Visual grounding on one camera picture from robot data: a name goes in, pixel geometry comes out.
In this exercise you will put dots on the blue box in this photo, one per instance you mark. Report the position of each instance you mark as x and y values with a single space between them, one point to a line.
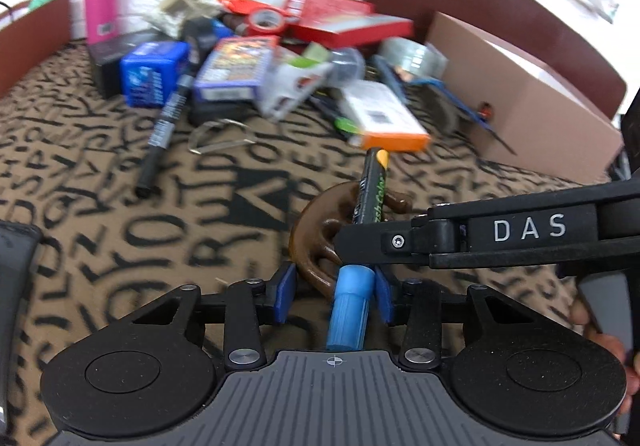
150 76

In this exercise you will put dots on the beige cardboard box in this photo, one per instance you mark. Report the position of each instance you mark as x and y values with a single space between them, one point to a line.
525 101

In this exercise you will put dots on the brown wooden panel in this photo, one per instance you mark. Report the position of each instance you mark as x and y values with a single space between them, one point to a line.
30 41

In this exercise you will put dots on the red tape roll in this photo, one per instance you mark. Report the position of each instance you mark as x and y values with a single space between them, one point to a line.
265 21

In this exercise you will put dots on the dark grey pouch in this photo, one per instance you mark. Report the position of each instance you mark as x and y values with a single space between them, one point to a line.
15 276

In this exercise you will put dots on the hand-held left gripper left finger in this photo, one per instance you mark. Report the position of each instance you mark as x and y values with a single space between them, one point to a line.
285 297

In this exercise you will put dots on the blue-capped black marker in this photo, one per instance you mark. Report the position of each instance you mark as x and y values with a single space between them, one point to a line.
350 308

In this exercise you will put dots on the light green card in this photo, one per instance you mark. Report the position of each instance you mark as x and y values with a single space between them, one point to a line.
315 55

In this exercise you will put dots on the person's right hand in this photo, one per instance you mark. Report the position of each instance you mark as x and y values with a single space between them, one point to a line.
579 315

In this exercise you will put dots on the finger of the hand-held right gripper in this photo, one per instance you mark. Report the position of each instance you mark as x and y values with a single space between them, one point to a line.
390 241

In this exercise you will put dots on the brown openwork wooden ornament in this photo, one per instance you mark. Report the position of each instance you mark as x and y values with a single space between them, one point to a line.
320 232

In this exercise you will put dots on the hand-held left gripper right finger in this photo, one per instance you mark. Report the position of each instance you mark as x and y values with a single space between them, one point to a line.
382 297

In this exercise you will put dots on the red cardboard box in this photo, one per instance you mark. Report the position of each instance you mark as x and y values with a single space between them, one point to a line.
325 11

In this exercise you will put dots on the grey round cap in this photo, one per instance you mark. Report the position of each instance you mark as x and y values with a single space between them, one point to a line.
346 65

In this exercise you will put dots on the black box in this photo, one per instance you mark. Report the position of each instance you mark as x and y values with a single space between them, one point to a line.
106 62

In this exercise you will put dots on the letter-print blanket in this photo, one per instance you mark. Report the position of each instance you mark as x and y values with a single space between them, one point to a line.
100 236

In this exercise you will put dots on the white cardboard box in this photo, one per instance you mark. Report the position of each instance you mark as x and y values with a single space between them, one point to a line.
285 91

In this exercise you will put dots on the green-capped pen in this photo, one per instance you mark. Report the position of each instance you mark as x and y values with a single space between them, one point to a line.
346 126

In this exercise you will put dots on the orange and white box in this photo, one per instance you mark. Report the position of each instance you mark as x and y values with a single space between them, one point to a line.
380 112

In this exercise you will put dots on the colourful card box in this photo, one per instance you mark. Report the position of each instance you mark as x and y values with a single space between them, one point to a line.
232 66

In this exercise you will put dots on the clear floral tape roll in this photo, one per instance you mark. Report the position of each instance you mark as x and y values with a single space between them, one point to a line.
415 57

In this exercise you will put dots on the blue pen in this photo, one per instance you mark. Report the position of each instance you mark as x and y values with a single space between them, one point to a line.
390 76

